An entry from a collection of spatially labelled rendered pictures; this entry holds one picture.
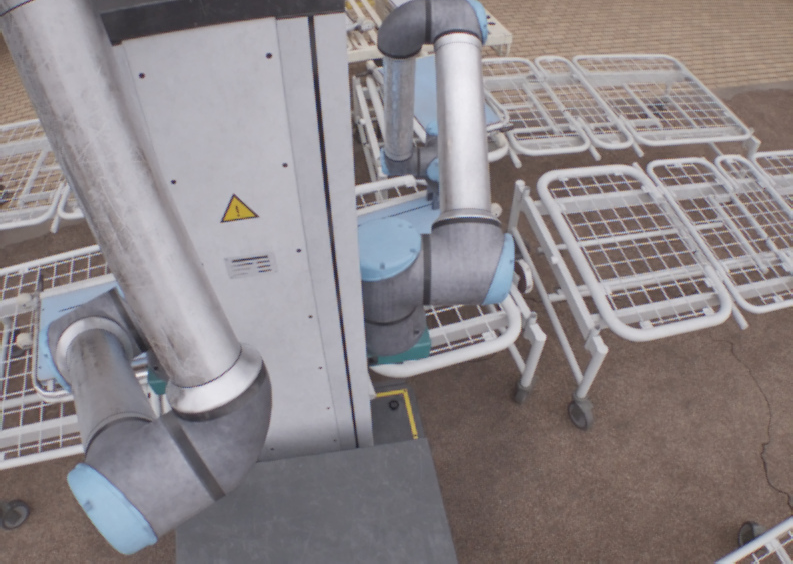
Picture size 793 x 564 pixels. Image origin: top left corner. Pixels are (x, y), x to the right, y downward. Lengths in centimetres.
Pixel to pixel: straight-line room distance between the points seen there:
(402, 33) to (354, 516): 108
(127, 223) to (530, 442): 192
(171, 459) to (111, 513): 9
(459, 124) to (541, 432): 137
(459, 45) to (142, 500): 112
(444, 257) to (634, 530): 141
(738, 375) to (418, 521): 187
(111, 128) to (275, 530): 91
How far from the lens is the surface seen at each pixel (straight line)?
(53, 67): 52
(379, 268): 112
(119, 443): 68
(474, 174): 124
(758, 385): 279
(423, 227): 209
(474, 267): 116
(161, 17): 69
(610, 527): 222
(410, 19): 142
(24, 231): 358
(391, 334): 127
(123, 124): 53
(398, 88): 157
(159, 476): 64
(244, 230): 87
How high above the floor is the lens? 200
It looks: 47 degrees down
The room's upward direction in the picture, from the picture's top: straight up
